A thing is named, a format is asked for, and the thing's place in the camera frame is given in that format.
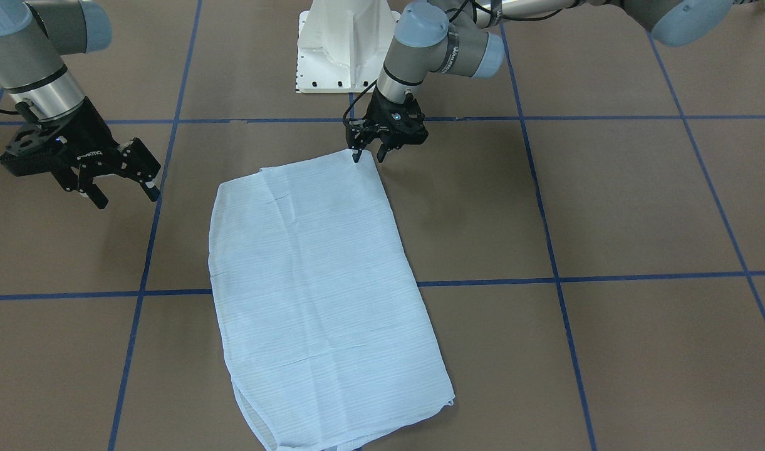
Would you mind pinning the light blue button-up shirt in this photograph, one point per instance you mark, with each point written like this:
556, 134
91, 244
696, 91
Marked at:
326, 338

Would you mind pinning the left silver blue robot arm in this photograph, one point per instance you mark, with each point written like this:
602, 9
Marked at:
466, 38

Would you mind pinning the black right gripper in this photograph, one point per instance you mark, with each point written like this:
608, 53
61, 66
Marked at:
89, 139

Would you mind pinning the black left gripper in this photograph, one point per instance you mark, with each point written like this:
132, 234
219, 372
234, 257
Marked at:
377, 110

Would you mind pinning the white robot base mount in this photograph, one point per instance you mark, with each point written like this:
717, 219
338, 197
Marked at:
342, 45

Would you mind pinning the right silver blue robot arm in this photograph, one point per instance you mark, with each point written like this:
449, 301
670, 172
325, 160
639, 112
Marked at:
34, 38

